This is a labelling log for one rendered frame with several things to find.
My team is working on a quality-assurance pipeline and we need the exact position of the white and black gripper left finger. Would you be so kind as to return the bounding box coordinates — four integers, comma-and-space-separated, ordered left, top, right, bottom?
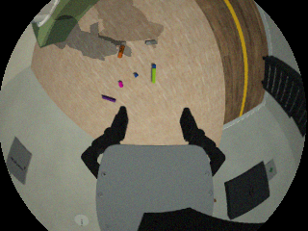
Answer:
81, 106, 129, 179

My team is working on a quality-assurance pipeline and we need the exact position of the orange rod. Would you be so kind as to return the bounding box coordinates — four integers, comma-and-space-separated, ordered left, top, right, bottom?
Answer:
118, 45, 125, 58

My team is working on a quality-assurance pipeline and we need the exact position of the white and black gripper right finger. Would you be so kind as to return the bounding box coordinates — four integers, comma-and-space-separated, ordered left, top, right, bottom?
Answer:
180, 108, 225, 176

